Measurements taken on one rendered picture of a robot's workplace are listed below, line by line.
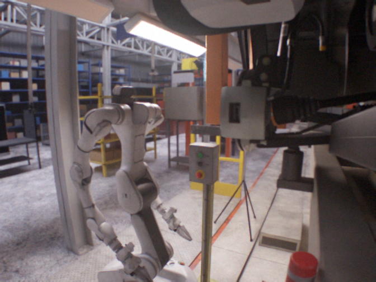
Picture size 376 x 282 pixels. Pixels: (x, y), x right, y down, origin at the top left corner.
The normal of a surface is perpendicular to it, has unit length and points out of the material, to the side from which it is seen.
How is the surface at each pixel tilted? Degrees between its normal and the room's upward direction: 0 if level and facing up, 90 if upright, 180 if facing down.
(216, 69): 90
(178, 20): 89
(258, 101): 78
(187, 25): 89
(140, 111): 90
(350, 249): 0
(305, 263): 0
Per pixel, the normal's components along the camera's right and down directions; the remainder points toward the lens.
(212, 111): -0.48, 0.15
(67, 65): 0.88, 0.08
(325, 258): 0.00, -0.98
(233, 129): -0.46, 0.42
